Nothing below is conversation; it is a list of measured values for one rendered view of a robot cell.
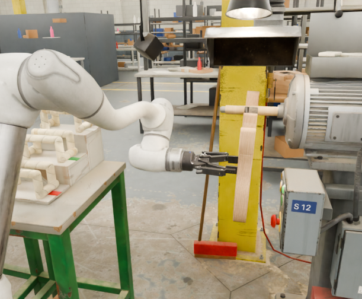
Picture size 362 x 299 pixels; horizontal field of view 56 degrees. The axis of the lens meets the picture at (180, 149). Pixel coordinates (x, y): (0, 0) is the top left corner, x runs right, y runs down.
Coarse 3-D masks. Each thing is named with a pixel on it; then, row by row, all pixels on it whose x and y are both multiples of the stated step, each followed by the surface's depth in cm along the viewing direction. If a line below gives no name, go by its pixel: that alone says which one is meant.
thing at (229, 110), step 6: (228, 108) 121; (234, 108) 121; (240, 108) 120; (258, 108) 119; (264, 108) 119; (270, 108) 118; (276, 108) 118; (258, 114) 120; (264, 114) 119; (270, 114) 119; (276, 114) 118
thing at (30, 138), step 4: (28, 136) 139; (32, 136) 138; (36, 136) 138; (40, 136) 138; (44, 136) 137; (48, 136) 137; (52, 136) 137; (56, 136) 136; (28, 140) 139; (32, 140) 138; (36, 140) 138; (40, 140) 137; (44, 140) 137; (48, 140) 136; (52, 140) 136; (56, 140) 136; (60, 140) 136
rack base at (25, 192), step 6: (24, 180) 143; (18, 186) 138; (24, 186) 138; (30, 186) 137; (60, 186) 137; (66, 186) 137; (18, 192) 133; (24, 192) 133; (30, 192) 132; (18, 198) 128; (24, 198) 128; (30, 198) 128; (48, 198) 128; (54, 198) 128; (48, 204) 125
